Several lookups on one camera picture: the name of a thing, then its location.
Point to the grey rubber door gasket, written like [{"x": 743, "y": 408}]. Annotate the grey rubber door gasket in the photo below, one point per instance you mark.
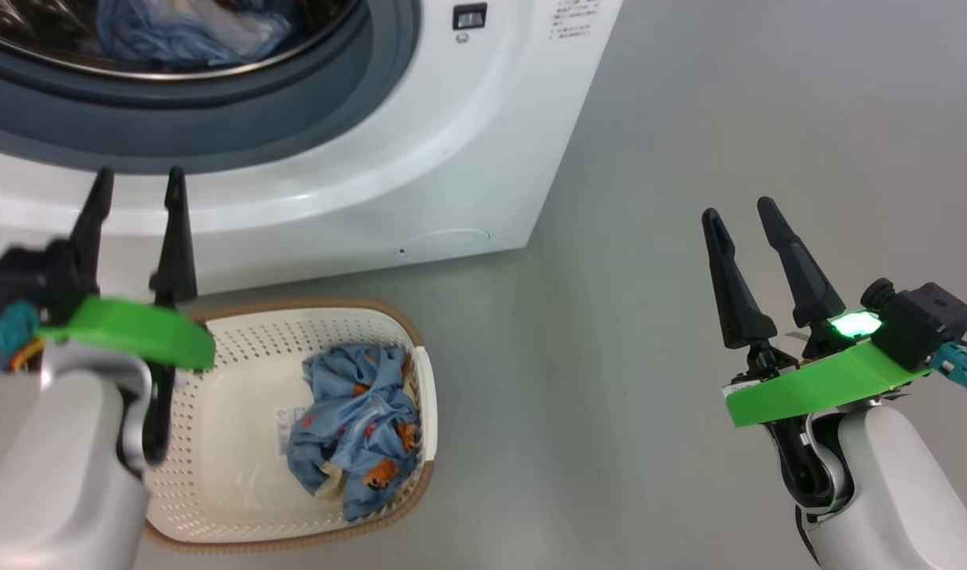
[{"x": 214, "y": 127}]

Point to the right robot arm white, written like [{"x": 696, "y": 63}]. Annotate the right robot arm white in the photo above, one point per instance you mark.
[{"x": 903, "y": 491}]

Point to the small printed text label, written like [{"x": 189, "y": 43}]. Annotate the small printed text label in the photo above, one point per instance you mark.
[{"x": 574, "y": 20}]

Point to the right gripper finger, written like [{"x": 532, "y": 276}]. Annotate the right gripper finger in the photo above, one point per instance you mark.
[
  {"x": 808, "y": 289},
  {"x": 740, "y": 309}
]

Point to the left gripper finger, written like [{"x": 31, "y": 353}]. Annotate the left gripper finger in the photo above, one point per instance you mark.
[
  {"x": 87, "y": 253},
  {"x": 174, "y": 261}
]

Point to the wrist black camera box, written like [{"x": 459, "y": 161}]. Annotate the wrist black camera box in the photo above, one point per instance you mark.
[
  {"x": 923, "y": 321},
  {"x": 20, "y": 277}
]

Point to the round white filter cover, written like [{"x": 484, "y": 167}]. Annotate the round white filter cover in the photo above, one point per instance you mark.
[{"x": 443, "y": 241}]

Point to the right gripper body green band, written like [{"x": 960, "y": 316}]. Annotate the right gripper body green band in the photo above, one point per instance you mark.
[{"x": 816, "y": 388}]

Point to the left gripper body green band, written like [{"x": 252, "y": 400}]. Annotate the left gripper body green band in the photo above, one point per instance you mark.
[{"x": 135, "y": 328}]

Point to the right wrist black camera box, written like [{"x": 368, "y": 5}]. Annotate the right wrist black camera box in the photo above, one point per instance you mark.
[{"x": 923, "y": 321}]

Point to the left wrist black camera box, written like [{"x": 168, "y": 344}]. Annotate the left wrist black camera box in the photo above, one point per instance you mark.
[{"x": 20, "y": 277}]

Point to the black door latch slot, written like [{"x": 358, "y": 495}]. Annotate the black door latch slot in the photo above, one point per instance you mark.
[{"x": 470, "y": 17}]

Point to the blue garment orange print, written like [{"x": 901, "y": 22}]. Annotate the blue garment orange print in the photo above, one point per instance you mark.
[
  {"x": 174, "y": 36},
  {"x": 348, "y": 419}
]

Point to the white front-load washing machine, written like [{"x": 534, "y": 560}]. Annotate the white front-load washing machine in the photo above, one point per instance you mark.
[{"x": 372, "y": 190}]

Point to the basket product label sticker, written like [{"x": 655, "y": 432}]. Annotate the basket product label sticker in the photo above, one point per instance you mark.
[{"x": 287, "y": 427}]

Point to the white laundry basket brown rim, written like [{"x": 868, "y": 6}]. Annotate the white laundry basket brown rim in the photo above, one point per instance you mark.
[{"x": 237, "y": 475}]

